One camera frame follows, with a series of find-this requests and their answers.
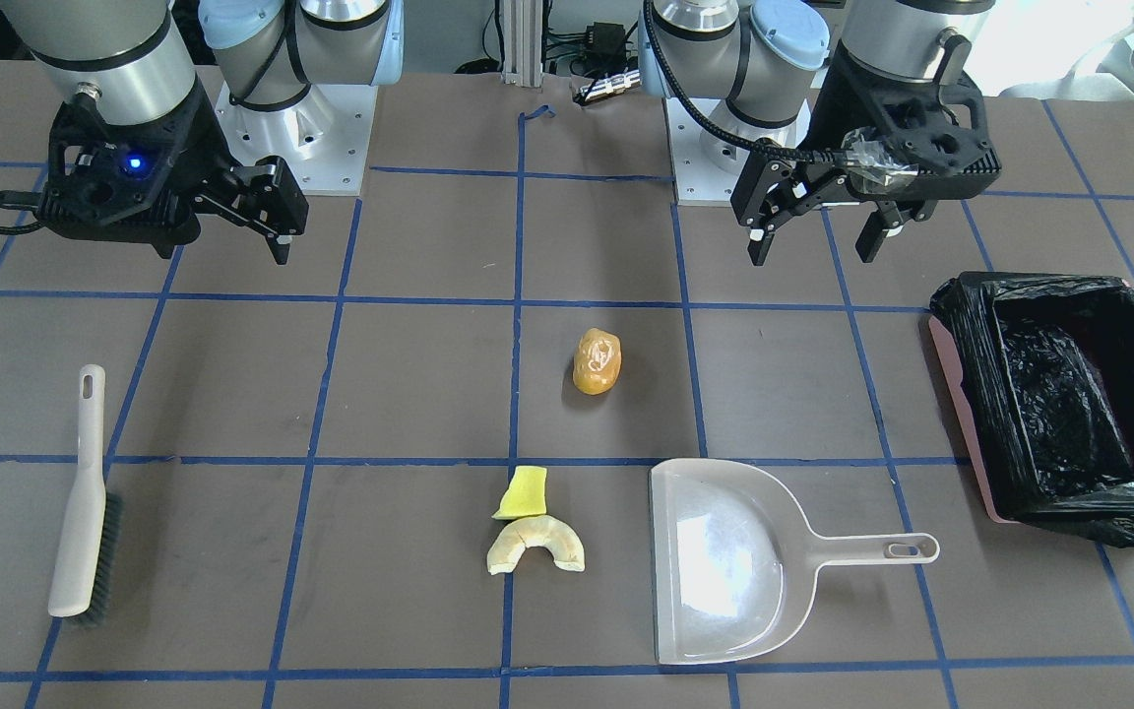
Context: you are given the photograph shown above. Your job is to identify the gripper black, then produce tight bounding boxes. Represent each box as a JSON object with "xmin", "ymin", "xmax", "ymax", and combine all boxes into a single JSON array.
[
  {"xmin": 730, "ymin": 37, "xmax": 1002, "ymax": 268},
  {"xmin": 37, "ymin": 78, "xmax": 308, "ymax": 265}
]

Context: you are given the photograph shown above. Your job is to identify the orange-brown bread roll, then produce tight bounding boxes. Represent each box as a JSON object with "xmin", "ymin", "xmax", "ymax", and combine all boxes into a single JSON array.
[{"xmin": 572, "ymin": 328, "xmax": 623, "ymax": 396}]

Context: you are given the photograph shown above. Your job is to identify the beige plastic dustpan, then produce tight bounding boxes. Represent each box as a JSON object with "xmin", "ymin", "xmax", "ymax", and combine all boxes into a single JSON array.
[{"xmin": 650, "ymin": 458, "xmax": 941, "ymax": 666}]

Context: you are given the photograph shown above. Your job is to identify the yellow sponge piece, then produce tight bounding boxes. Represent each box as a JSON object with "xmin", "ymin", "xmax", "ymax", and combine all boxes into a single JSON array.
[{"xmin": 491, "ymin": 464, "xmax": 547, "ymax": 521}]

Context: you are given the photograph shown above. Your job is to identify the pale croissant piece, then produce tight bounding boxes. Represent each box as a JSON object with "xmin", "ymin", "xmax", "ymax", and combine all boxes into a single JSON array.
[{"xmin": 485, "ymin": 515, "xmax": 586, "ymax": 575}]

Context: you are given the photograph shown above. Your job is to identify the beige hand brush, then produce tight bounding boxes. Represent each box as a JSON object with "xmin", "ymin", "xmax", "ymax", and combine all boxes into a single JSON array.
[{"xmin": 46, "ymin": 363, "xmax": 122, "ymax": 627}]

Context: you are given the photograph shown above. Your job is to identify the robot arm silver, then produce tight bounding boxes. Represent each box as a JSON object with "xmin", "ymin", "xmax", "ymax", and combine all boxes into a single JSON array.
[
  {"xmin": 638, "ymin": 1, "xmax": 1002, "ymax": 265},
  {"xmin": 0, "ymin": 1, "xmax": 405, "ymax": 265}
]

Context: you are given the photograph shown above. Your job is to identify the bin with black bag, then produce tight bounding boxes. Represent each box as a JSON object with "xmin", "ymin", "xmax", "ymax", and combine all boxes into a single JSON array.
[{"xmin": 928, "ymin": 271, "xmax": 1134, "ymax": 548}]

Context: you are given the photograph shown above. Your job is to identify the black power adapter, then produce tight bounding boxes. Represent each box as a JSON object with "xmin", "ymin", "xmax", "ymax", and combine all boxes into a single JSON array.
[{"xmin": 582, "ymin": 22, "xmax": 627, "ymax": 60}]

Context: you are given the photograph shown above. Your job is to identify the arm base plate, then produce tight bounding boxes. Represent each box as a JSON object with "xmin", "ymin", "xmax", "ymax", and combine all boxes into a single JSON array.
[
  {"xmin": 215, "ymin": 85, "xmax": 379, "ymax": 197},
  {"xmin": 663, "ymin": 98, "xmax": 833, "ymax": 206}
]

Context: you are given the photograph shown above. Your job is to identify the aluminium frame post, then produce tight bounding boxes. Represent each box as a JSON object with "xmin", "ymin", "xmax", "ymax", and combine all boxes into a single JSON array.
[{"xmin": 496, "ymin": 1, "xmax": 549, "ymax": 90}]

